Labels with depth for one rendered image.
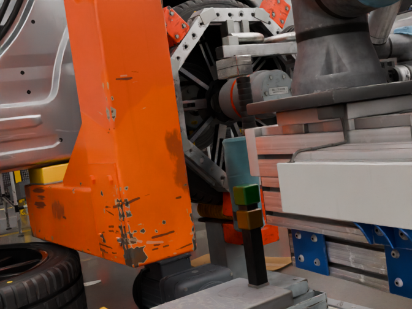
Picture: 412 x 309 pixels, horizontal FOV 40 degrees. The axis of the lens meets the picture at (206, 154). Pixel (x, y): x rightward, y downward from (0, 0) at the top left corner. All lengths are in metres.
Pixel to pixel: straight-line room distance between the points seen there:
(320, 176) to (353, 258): 0.28
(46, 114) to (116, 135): 0.53
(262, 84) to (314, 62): 0.68
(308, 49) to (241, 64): 0.54
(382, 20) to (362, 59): 0.89
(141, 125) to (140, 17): 0.22
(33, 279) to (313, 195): 0.79
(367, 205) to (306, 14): 0.37
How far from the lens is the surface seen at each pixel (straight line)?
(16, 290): 1.31
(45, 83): 1.68
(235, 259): 1.88
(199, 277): 1.48
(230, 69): 1.44
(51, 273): 1.38
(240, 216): 1.14
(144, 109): 1.18
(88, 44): 1.21
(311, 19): 0.91
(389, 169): 0.63
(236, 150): 1.53
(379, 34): 1.81
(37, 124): 1.63
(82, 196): 1.35
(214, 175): 1.63
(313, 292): 2.03
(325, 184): 0.71
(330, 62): 0.89
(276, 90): 1.59
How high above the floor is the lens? 0.80
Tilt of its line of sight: 4 degrees down
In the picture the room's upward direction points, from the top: 8 degrees counter-clockwise
